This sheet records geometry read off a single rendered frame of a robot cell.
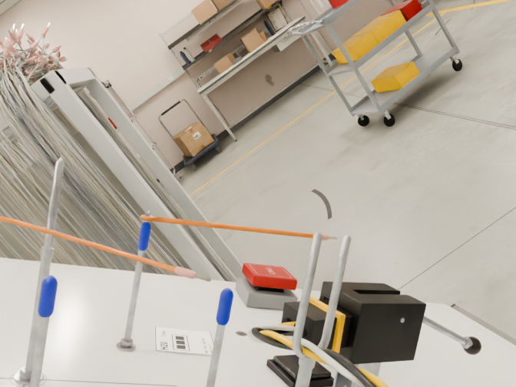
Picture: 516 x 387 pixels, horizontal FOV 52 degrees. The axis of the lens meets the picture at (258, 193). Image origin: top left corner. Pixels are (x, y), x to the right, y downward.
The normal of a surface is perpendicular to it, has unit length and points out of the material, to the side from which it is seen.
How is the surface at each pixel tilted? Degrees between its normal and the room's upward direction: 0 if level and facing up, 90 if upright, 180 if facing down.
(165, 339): 47
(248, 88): 90
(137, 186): 90
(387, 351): 100
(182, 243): 90
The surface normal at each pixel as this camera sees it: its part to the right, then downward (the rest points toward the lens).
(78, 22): 0.14, 0.25
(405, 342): 0.48, 0.18
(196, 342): 0.18, -0.98
